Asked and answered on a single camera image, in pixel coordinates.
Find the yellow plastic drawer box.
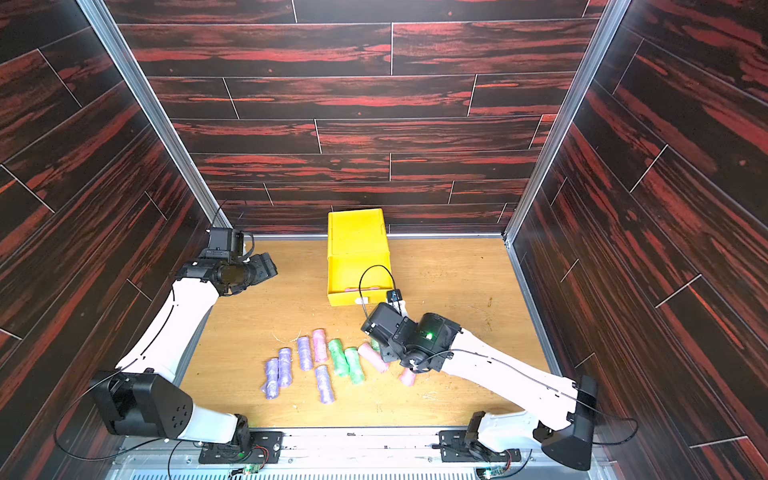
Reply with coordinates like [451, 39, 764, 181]
[327, 208, 394, 307]

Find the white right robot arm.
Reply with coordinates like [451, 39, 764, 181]
[361, 303, 597, 471]

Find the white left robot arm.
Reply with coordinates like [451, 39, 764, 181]
[89, 253, 277, 461]

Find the purple trash bag roll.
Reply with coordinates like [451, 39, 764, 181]
[297, 336, 314, 371]
[278, 347, 293, 388]
[261, 358, 280, 400]
[314, 365, 335, 405]

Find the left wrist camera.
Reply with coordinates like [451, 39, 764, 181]
[203, 227, 245, 261]

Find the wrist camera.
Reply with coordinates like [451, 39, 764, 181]
[203, 227, 245, 261]
[386, 289, 403, 304]

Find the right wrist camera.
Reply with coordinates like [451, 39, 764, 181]
[386, 289, 403, 304]

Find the aluminium enclosure frame rail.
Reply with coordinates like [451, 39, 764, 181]
[77, 0, 631, 480]

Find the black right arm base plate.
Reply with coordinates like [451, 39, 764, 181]
[432, 430, 522, 463]

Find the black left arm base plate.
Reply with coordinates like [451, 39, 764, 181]
[198, 430, 284, 466]

